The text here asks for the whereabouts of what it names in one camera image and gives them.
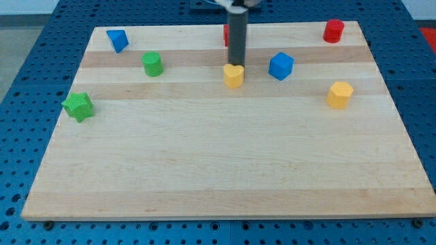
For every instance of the blue cube block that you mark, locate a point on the blue cube block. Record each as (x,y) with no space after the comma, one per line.
(280,66)

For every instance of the wooden board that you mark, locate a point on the wooden board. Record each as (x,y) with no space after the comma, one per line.
(184,146)

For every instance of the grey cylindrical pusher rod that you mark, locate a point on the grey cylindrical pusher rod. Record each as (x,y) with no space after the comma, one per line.
(237,33)

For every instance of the red block behind rod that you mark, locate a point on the red block behind rod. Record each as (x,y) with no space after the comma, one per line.
(225,35)

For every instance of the red cylinder block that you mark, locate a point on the red cylinder block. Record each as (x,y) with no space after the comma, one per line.
(333,31)

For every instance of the green star block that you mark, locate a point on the green star block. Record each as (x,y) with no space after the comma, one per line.
(78,106)

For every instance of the blue triangle block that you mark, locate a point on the blue triangle block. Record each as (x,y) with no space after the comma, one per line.
(119,39)

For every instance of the yellow hexagon block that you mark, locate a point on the yellow hexagon block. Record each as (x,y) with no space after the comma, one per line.
(339,94)

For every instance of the robot arm end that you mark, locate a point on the robot arm end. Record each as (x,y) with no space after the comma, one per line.
(237,6)

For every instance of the yellow heart block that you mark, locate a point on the yellow heart block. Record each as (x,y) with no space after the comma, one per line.
(234,75)

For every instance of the green cylinder block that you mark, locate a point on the green cylinder block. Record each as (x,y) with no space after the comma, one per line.
(153,66)

